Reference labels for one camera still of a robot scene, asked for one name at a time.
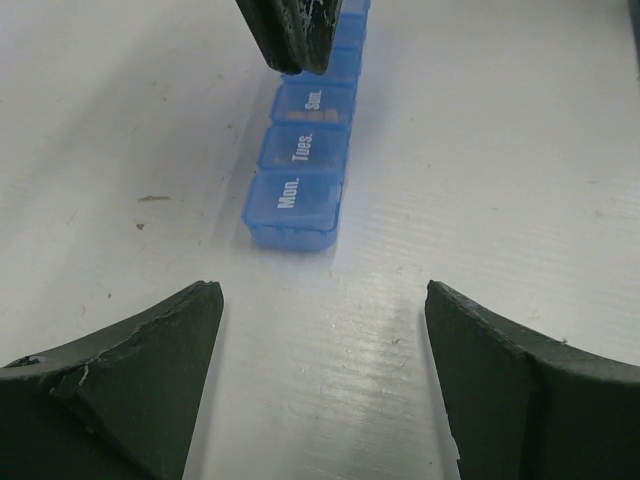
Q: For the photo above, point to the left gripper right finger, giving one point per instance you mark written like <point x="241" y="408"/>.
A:
<point x="522" y="405"/>

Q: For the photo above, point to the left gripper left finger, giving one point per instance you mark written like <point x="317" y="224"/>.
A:
<point x="120" y="403"/>

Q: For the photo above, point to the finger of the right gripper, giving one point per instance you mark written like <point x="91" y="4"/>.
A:
<point x="269" y="33"/>
<point x="315" y="23"/>

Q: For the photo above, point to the blue weekly pill organizer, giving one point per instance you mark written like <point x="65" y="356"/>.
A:
<point x="294" y="200"/>

